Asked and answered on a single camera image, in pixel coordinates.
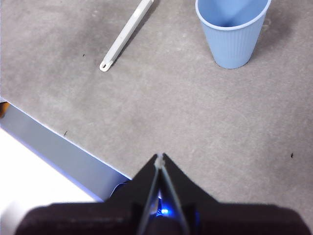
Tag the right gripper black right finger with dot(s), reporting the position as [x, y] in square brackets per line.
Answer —
[220, 218]

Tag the grey table side panel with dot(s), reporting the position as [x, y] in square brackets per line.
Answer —
[61, 149]

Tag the blue ribbed plastic cup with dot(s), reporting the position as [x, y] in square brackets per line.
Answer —
[232, 46]

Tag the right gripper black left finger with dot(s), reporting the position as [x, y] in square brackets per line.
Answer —
[110, 215]

